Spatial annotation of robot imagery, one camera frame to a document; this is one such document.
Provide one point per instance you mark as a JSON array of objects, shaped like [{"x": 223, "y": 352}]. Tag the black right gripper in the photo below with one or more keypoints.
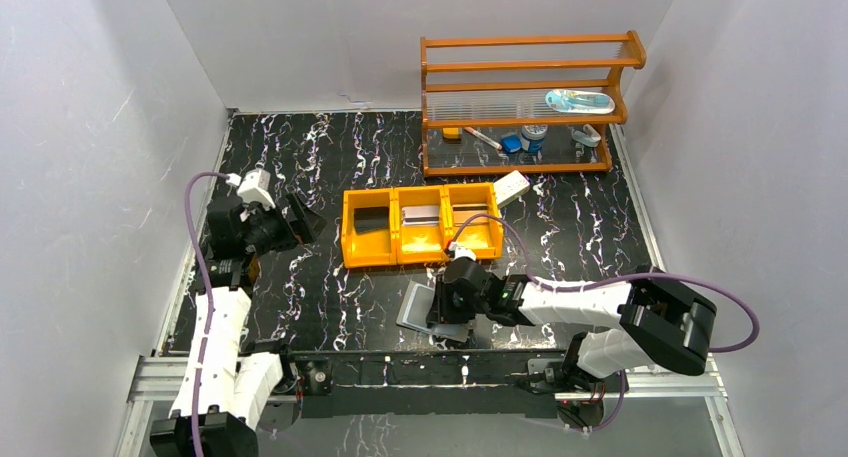
[{"x": 440, "y": 305}]

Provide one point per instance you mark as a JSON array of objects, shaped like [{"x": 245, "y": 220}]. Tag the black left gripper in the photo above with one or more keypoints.
[{"x": 291, "y": 215}]

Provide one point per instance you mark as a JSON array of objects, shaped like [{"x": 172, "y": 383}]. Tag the yellow three-compartment organizer tray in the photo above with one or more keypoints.
[{"x": 401, "y": 245}]

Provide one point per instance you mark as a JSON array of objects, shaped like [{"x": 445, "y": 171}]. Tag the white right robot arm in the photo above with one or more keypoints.
[{"x": 636, "y": 320}]

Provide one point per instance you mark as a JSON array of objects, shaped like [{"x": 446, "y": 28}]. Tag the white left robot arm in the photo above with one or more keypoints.
[{"x": 226, "y": 384}]

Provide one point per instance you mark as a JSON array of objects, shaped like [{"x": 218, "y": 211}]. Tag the dark card in tray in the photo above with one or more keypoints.
[{"x": 371, "y": 219}]

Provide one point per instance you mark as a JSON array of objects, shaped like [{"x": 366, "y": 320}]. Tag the brown card in tray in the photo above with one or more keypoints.
[{"x": 463, "y": 212}]

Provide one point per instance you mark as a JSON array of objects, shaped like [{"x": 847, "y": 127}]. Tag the silver card in tray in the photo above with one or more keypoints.
[{"x": 420, "y": 215}]

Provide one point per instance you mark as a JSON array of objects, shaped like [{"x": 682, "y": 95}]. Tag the green and white box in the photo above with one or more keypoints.
[{"x": 510, "y": 187}]

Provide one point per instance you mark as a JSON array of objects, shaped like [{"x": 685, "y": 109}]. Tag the small blue box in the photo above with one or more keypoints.
[{"x": 511, "y": 143}]

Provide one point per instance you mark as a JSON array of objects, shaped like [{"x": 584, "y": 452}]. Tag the white marker pen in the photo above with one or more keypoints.
[{"x": 484, "y": 138}]

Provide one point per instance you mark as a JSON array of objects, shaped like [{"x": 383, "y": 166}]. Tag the small yellow block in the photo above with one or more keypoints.
[{"x": 451, "y": 134}]

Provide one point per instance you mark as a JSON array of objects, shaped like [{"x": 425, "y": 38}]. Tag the white jar blue label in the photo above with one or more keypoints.
[{"x": 533, "y": 137}]

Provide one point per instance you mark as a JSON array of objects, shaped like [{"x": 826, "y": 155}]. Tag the orange wooden shelf rack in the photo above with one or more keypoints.
[{"x": 498, "y": 84}]

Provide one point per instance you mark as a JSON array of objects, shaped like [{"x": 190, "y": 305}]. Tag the teal blister pack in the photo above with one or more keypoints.
[{"x": 572, "y": 101}]

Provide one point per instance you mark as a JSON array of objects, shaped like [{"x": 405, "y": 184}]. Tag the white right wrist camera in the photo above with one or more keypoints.
[{"x": 456, "y": 250}]

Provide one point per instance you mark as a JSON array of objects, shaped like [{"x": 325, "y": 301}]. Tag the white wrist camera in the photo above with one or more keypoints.
[
  {"x": 254, "y": 189},
  {"x": 456, "y": 250}
]

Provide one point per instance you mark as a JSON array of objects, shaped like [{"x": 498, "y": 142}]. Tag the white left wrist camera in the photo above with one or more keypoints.
[{"x": 254, "y": 189}]

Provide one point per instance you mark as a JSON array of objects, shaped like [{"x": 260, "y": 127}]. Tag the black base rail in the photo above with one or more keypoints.
[{"x": 535, "y": 383}]

